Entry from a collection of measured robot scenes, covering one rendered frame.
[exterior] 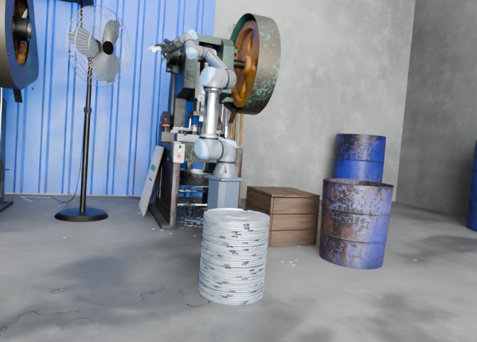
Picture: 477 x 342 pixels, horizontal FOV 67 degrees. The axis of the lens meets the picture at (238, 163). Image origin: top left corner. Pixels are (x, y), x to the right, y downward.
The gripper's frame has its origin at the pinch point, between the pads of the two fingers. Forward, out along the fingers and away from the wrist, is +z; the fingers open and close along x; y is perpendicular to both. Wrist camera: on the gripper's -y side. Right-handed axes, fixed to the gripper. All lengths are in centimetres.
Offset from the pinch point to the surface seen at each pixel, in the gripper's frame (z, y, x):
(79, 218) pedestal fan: 94, 86, 27
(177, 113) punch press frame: 25, 2, 57
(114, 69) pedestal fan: 43.7, -17.3, 3.7
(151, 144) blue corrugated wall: 101, -30, 109
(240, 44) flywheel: -37, -55, 71
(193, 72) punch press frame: -10.1, -5.0, 33.0
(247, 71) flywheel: -40, -19, 69
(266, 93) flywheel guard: -52, 13, 70
